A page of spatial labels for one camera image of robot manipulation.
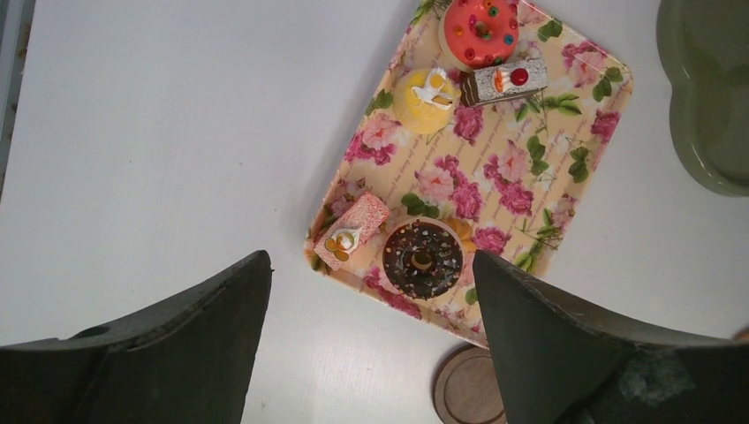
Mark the floral dessert tray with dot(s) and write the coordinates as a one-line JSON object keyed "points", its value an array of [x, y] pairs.
{"points": [[506, 177]]}

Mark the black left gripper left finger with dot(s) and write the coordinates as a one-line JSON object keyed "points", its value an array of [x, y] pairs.
{"points": [[186, 359]]}

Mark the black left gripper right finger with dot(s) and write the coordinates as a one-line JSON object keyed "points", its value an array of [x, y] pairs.
{"points": [[562, 359]]}

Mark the chocolate sprinkled donut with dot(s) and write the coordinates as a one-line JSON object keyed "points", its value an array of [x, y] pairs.
{"points": [[423, 258]]}

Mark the green three-tier stand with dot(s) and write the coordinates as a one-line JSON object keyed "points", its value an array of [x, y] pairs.
{"points": [[703, 48]]}

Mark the coral sprinkled donut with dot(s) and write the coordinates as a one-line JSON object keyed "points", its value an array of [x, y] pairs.
{"points": [[475, 34]]}

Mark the yellow cream cake ball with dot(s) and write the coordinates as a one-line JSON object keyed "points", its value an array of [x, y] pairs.
{"points": [[424, 100]]}

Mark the chocolate cherry cake slice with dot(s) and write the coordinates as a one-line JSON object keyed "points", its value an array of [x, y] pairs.
{"points": [[505, 82]]}

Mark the dark wooden coaster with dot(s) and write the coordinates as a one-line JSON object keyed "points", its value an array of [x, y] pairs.
{"points": [[465, 389]]}

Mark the pink layered cake slice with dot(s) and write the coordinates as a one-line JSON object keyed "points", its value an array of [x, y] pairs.
{"points": [[352, 230]]}

